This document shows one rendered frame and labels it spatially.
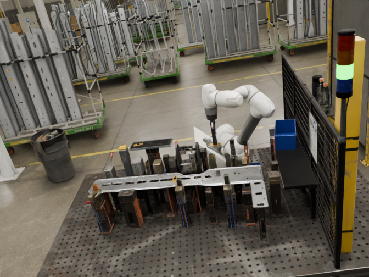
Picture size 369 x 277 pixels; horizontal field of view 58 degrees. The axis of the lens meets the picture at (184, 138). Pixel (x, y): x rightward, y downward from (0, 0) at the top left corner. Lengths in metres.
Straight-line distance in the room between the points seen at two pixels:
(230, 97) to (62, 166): 3.47
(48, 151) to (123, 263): 2.84
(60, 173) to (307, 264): 3.81
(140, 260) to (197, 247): 0.41
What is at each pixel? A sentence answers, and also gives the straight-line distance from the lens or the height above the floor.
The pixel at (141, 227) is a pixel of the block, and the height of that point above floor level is 0.71.
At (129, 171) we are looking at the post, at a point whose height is 0.92.
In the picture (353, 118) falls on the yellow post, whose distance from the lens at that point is 1.88.
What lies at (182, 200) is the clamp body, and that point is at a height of 0.95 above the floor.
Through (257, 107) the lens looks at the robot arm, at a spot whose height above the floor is 1.38.
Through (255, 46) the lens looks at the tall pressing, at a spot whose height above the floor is 0.37.
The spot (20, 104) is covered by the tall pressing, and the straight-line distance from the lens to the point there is 6.87.
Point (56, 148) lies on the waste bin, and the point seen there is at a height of 0.56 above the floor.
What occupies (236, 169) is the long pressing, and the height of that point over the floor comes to 1.00.
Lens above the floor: 2.39
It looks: 26 degrees down
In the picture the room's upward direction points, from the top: 11 degrees counter-clockwise
